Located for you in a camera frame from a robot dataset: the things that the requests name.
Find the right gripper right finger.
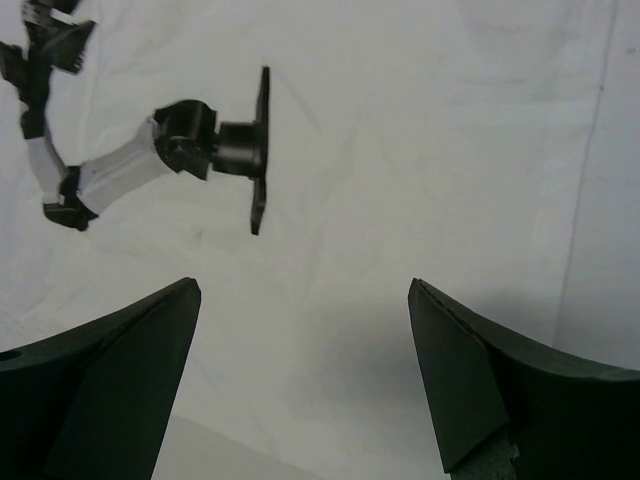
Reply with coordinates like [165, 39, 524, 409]
[408, 279, 639, 479]

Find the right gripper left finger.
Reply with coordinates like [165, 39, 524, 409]
[1, 277, 201, 479]

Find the white printed t shirt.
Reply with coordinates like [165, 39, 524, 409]
[1, 1, 639, 479]

